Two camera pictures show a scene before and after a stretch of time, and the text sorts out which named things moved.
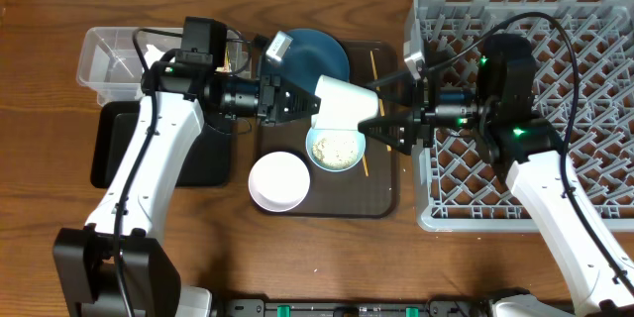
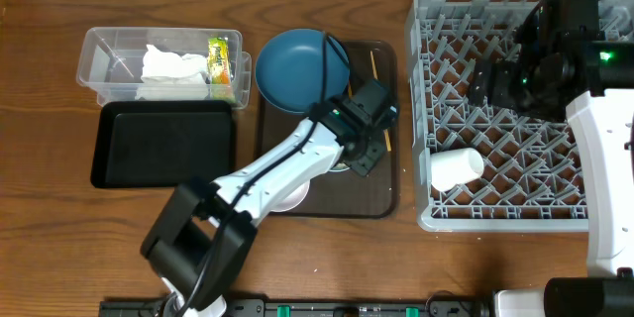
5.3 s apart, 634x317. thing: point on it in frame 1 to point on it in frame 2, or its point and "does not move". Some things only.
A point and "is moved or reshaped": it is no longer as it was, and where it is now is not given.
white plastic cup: x=343 y=106 is moved or reshaped
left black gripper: x=268 y=100 to x=371 y=157
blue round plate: x=312 y=53 does not move
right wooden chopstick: x=377 y=87 does not move
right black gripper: x=423 y=117 to x=504 y=72
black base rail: x=355 y=307 does not move
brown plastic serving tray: x=367 y=190 does not move
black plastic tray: x=209 y=161 does not move
